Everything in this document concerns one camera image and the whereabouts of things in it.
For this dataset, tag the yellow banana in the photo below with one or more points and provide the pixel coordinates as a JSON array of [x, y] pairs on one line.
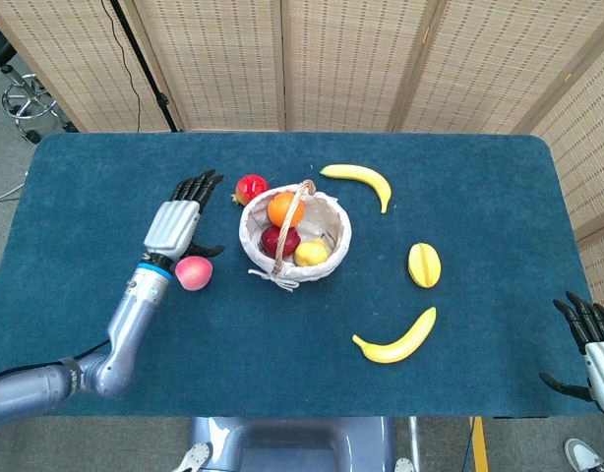
[[368, 179], [400, 341]]

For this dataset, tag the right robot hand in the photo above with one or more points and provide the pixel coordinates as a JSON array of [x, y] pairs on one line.
[[594, 361]]

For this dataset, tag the blue table cloth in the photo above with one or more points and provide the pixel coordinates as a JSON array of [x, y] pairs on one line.
[[282, 334]]

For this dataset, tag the pink peach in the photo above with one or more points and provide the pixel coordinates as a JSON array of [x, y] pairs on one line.
[[196, 273]]

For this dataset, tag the red apple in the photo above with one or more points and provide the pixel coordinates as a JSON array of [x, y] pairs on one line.
[[272, 241]]

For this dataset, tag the yellow starfruit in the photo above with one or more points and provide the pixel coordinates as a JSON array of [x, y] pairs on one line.
[[424, 265]]

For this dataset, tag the yellow floor tape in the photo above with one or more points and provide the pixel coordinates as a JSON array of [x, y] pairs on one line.
[[479, 445]]

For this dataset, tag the black tripod stand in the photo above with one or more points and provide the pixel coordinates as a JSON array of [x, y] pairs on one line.
[[142, 59]]

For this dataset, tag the orange fruit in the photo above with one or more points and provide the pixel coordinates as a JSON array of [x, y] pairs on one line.
[[284, 209]]

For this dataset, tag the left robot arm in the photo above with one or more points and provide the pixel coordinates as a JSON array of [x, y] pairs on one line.
[[130, 314]]

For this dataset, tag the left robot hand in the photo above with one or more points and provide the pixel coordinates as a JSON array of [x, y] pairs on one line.
[[176, 223]]

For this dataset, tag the yellow lemon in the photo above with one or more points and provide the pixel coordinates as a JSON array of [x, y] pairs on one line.
[[309, 253]]

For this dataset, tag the grey white sneaker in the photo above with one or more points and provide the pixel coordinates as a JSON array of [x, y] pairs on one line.
[[585, 454]]

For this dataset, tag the grey robot torso base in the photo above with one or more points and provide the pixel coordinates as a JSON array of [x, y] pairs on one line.
[[292, 445]]

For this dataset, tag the chrome office chair base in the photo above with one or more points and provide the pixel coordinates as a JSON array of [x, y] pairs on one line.
[[29, 100]]

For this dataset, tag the white fabric fruit basket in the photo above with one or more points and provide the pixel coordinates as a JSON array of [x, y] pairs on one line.
[[326, 226]]

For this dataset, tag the red pomegranate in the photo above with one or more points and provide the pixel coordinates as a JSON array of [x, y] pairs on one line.
[[250, 189]]

